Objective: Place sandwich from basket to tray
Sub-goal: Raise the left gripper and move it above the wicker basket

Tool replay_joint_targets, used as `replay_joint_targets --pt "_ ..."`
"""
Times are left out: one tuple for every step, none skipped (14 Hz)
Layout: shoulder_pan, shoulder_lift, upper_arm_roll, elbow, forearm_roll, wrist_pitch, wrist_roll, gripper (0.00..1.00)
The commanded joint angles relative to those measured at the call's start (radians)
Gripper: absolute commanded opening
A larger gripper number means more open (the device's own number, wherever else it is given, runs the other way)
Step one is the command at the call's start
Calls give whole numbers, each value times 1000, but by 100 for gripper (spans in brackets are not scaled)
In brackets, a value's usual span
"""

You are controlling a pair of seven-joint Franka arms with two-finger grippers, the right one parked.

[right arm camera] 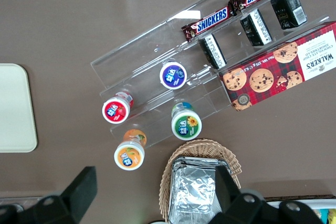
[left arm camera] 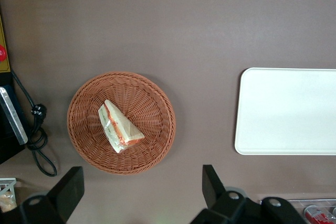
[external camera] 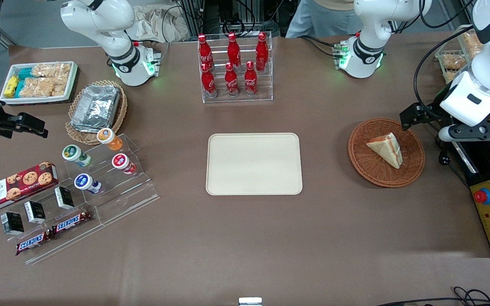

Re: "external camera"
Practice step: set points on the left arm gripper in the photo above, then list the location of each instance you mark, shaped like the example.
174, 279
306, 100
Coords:
434, 110

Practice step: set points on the metal equipment frame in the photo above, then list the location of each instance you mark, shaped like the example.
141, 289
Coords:
194, 12

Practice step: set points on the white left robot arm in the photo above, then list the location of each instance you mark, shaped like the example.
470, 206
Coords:
368, 25

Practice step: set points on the triangular sandwich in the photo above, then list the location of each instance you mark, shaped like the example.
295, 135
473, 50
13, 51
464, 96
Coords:
387, 148

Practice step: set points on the orange yoghurt bottle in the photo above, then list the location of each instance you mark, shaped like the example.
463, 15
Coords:
106, 136

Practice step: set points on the white rectangular snack tray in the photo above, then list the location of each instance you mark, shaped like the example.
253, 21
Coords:
74, 80

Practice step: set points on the yellow snack packet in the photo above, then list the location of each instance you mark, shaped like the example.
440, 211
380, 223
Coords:
11, 86

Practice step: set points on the clear acrylic bottle rack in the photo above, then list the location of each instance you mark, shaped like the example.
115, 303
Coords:
266, 87

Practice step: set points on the person in blue jeans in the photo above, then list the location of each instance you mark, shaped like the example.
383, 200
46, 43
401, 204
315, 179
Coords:
313, 19

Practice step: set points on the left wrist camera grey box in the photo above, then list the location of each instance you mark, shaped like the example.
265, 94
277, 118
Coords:
483, 132

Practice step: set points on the black machine base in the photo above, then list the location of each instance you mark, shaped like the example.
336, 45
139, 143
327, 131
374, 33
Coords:
487, 170

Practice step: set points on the teal snack packet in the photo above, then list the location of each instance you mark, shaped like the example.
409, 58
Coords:
26, 73
20, 89

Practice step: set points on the red yoghurt bottle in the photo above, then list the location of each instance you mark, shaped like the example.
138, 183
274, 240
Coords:
119, 161

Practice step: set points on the clear acrylic stepped stand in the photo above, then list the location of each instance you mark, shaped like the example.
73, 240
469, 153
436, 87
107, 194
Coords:
130, 195
70, 244

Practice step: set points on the brown round wicker basket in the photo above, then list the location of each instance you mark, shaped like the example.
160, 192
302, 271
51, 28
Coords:
377, 170

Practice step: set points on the light tan wicker basket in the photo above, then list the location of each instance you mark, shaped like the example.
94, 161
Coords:
79, 137

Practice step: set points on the crumpled beige cloth bag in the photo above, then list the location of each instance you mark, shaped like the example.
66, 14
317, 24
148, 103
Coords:
155, 23

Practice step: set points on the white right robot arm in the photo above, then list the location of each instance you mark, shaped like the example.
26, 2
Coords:
100, 25

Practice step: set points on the green yoghurt bottle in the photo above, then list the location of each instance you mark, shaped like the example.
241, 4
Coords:
71, 153

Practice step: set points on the red tartan cookie box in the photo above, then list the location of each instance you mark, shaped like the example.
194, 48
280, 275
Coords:
15, 187

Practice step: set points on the red cola bottle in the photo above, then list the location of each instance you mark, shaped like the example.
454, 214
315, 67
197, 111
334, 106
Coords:
204, 51
233, 50
209, 83
250, 80
262, 50
231, 81

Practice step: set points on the small black carton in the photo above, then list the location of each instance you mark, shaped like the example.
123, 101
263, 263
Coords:
12, 223
64, 197
35, 211

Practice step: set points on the stack of foil containers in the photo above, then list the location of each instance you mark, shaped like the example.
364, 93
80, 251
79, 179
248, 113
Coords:
95, 108

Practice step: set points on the blue yoghurt bottle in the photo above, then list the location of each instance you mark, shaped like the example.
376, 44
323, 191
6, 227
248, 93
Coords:
83, 182

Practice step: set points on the small white block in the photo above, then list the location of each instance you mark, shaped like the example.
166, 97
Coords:
250, 301

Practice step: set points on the Snickers chocolate bar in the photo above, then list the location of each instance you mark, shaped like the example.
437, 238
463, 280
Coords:
71, 222
34, 242

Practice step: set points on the beige plastic tray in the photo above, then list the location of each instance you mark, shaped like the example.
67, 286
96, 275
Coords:
253, 163

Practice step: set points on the clear bag of rice crackers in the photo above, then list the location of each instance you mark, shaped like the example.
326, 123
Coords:
43, 87
471, 42
51, 70
453, 61
451, 76

